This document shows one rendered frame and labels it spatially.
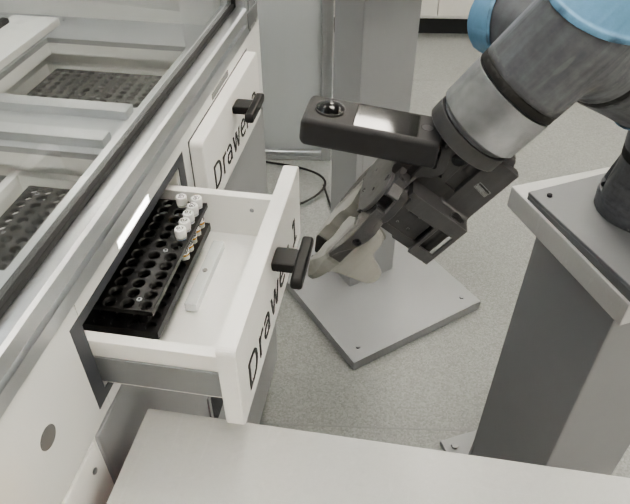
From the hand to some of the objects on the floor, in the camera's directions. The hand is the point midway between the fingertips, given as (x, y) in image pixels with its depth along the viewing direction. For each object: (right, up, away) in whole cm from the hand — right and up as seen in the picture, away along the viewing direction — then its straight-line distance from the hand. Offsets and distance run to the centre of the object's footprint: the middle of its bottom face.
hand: (315, 251), depth 61 cm
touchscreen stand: (+17, -10, +129) cm, 130 cm away
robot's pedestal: (+49, -53, +80) cm, 107 cm away
